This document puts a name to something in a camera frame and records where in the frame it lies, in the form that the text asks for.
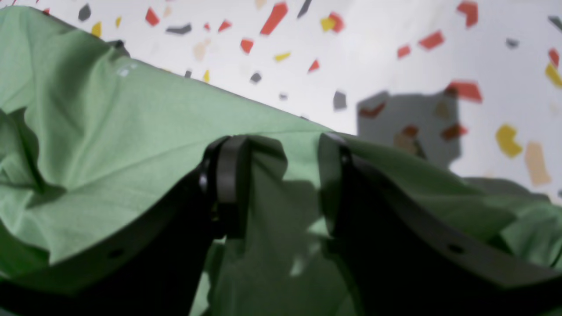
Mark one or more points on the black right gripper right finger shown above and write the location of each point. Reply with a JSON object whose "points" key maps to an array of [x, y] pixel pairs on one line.
{"points": [[406, 262]]}

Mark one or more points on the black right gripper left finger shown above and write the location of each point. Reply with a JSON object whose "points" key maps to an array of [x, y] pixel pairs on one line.
{"points": [[151, 267]]}

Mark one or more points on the light green T-shirt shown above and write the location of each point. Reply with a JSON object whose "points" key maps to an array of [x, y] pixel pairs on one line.
{"points": [[90, 137]]}

